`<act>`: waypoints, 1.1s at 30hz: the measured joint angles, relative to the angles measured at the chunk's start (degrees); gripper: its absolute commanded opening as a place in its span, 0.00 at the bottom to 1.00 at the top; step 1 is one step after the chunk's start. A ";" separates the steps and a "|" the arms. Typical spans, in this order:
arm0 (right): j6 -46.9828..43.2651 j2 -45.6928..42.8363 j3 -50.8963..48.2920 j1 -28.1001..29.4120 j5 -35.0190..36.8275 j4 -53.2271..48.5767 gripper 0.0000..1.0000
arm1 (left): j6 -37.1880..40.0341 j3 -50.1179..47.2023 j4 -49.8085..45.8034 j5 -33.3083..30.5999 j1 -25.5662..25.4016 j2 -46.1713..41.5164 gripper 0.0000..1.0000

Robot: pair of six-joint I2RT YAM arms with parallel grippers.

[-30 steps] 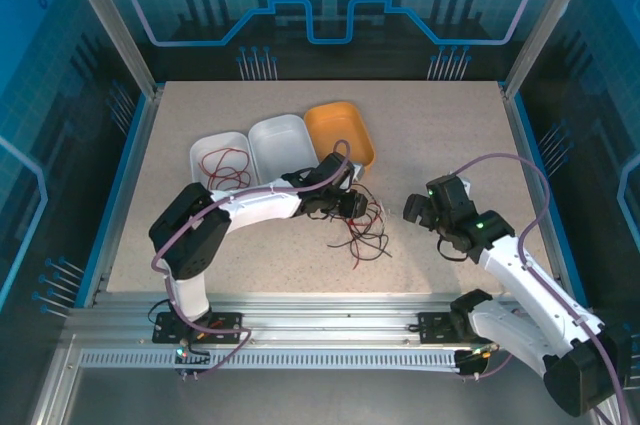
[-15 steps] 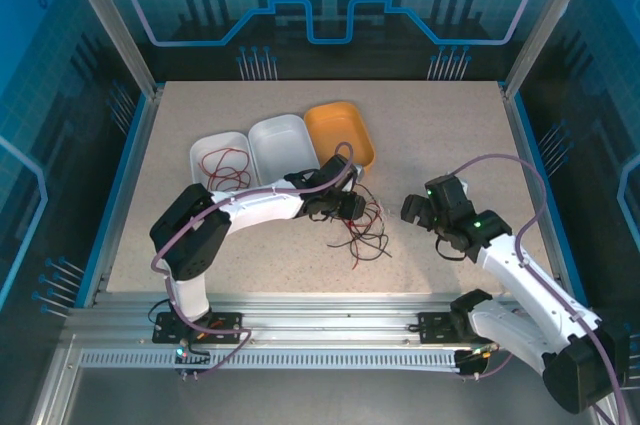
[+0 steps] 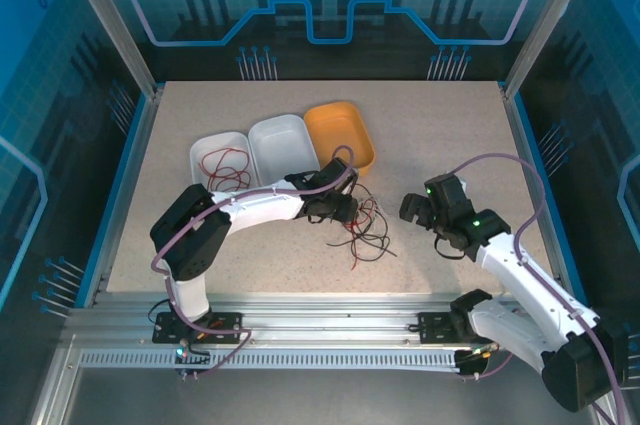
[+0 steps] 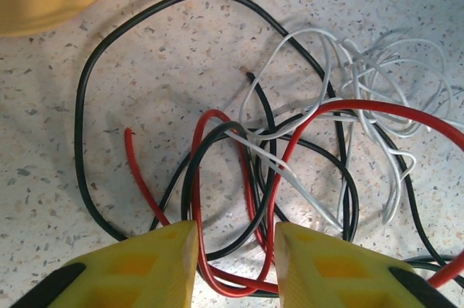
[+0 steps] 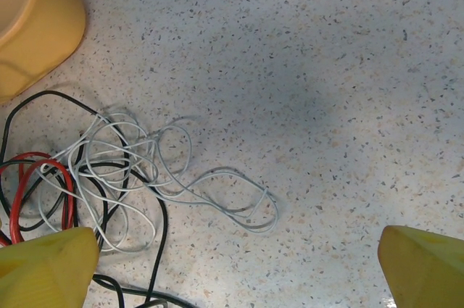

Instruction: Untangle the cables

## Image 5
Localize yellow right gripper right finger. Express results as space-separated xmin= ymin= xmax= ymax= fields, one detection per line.
xmin=378 ymin=224 xmax=464 ymax=308

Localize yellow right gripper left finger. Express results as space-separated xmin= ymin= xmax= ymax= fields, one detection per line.
xmin=0 ymin=226 xmax=99 ymax=308

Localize thin red cable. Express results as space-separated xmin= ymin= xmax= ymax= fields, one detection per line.
xmin=0 ymin=151 xmax=55 ymax=247
xmin=9 ymin=158 xmax=76 ymax=246

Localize thin black cable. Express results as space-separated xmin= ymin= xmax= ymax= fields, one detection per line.
xmin=74 ymin=161 xmax=199 ymax=308
xmin=0 ymin=89 xmax=133 ymax=232

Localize thin white cable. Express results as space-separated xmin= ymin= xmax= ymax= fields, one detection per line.
xmin=144 ymin=125 xmax=279 ymax=235
xmin=36 ymin=112 xmax=160 ymax=254

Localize orange plastic container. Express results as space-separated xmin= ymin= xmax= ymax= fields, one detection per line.
xmin=0 ymin=0 xmax=87 ymax=104

